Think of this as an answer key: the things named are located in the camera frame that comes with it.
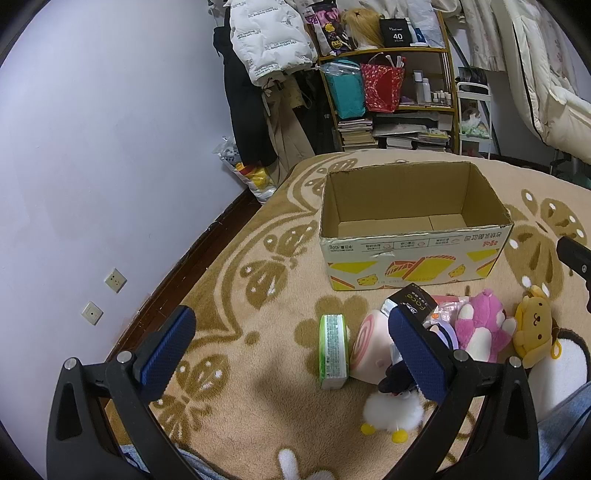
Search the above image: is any yellow dog plush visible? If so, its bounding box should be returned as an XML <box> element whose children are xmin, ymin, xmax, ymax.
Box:
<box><xmin>513</xmin><ymin>285</ymin><xmax>562</xmax><ymax>369</ymax></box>

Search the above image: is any pink bear plush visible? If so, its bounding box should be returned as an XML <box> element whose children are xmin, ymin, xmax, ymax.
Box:
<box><xmin>454</xmin><ymin>289</ymin><xmax>517</xmax><ymax>363</ymax></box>

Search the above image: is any pink swirl roll plush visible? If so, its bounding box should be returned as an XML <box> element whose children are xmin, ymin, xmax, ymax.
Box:
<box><xmin>349</xmin><ymin>310</ymin><xmax>402</xmax><ymax>385</ymax></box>

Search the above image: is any black face mask box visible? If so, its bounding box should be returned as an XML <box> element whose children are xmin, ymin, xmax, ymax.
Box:
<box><xmin>380</xmin><ymin>283</ymin><xmax>438</xmax><ymax>325</ymax></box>

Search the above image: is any green tissue pack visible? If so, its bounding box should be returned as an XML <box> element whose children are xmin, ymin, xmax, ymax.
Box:
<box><xmin>318</xmin><ymin>314</ymin><xmax>349</xmax><ymax>390</ymax></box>

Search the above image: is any purple haired doll plush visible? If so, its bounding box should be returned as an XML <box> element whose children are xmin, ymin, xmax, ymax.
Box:
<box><xmin>424</xmin><ymin>320</ymin><xmax>460</xmax><ymax>351</ymax></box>

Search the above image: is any blue denim trouser leg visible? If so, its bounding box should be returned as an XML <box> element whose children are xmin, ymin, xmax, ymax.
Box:
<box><xmin>538</xmin><ymin>383</ymin><xmax>590</xmax><ymax>479</ymax></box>

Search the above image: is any white penguin plush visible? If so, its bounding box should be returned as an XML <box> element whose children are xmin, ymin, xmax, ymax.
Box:
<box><xmin>360</xmin><ymin>360</ymin><xmax>424</xmax><ymax>444</ymax></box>

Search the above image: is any pink wrapped package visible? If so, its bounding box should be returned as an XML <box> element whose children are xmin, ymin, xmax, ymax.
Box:
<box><xmin>424</xmin><ymin>295</ymin><xmax>470</xmax><ymax>325</ymax></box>

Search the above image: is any cream folded quilt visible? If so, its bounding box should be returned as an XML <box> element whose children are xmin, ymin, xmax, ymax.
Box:
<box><xmin>491</xmin><ymin>1</ymin><xmax>590</xmax><ymax>164</ymax></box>

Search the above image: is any beige floral rug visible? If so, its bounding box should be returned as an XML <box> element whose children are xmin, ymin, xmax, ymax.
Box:
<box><xmin>150</xmin><ymin>150</ymin><xmax>590</xmax><ymax>479</ymax></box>

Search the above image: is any open cardboard box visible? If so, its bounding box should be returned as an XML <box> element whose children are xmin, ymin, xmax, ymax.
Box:
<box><xmin>318</xmin><ymin>161</ymin><xmax>513</xmax><ymax>291</ymax></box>

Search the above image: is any white metal cart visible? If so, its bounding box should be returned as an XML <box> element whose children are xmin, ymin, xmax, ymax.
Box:
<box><xmin>457</xmin><ymin>81</ymin><xmax>496</xmax><ymax>159</ymax></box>

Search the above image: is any wooden bookshelf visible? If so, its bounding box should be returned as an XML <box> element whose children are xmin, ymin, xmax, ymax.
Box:
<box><xmin>318</xmin><ymin>11</ymin><xmax>460</xmax><ymax>153</ymax></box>

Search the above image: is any stack of books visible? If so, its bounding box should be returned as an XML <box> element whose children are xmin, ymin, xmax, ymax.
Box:
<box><xmin>338</xmin><ymin>118</ymin><xmax>379</xmax><ymax>151</ymax></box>

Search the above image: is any red gift bag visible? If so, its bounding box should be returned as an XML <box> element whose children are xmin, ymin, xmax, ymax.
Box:
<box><xmin>361</xmin><ymin>53</ymin><xmax>406</xmax><ymax>113</ymax></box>

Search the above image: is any black box numbered 40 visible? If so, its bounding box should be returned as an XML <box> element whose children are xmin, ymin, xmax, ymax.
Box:
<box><xmin>380</xmin><ymin>18</ymin><xmax>412</xmax><ymax>48</ymax></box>

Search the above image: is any teal gift bag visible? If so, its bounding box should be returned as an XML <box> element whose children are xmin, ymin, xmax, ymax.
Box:
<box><xmin>320</xmin><ymin>60</ymin><xmax>366</xmax><ymax>120</ymax></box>

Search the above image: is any beige trench coat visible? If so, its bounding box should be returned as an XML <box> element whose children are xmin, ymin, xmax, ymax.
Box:
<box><xmin>263</xmin><ymin>76</ymin><xmax>315</xmax><ymax>186</ymax></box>

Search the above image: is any blonde wig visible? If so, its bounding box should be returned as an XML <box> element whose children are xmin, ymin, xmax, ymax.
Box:
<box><xmin>342</xmin><ymin>8</ymin><xmax>384</xmax><ymax>50</ymax></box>

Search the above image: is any plastic bag with toys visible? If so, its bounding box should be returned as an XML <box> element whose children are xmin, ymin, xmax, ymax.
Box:
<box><xmin>213</xmin><ymin>137</ymin><xmax>276</xmax><ymax>205</ymax></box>

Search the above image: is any black hanging coat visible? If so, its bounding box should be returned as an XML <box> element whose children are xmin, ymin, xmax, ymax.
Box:
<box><xmin>213</xmin><ymin>9</ymin><xmax>277</xmax><ymax>167</ymax></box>

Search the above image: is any white puffer jacket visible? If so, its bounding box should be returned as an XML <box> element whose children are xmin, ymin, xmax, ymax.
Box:
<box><xmin>225</xmin><ymin>0</ymin><xmax>318</xmax><ymax>88</ymax></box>

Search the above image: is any lower wall socket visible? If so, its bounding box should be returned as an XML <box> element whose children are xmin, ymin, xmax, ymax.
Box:
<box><xmin>81</xmin><ymin>301</ymin><xmax>103</xmax><ymax>325</ymax></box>

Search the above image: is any wall socket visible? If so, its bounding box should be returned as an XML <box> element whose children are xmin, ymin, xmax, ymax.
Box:
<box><xmin>81</xmin><ymin>301</ymin><xmax>103</xmax><ymax>325</ymax></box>
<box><xmin>104</xmin><ymin>268</ymin><xmax>127</xmax><ymax>294</ymax></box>

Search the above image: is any upper wall socket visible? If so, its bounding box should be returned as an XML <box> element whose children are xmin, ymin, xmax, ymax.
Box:
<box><xmin>104</xmin><ymin>268</ymin><xmax>127</xmax><ymax>294</ymax></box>

